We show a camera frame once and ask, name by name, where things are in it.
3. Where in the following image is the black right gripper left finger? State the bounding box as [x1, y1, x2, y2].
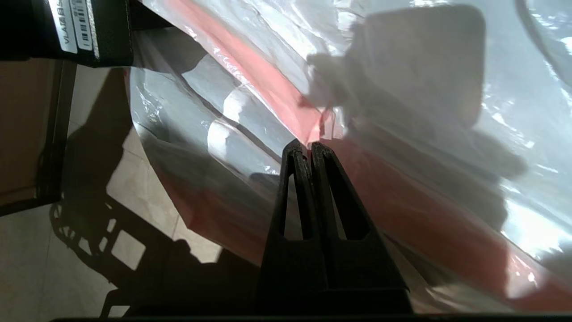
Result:
[255, 139, 330, 314]

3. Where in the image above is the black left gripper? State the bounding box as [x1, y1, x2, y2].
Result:
[0, 0, 135, 68]

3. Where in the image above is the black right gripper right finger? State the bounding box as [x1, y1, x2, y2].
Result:
[311, 141, 414, 314]

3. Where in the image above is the white trash bag red trim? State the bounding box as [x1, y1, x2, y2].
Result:
[125, 0, 572, 313]

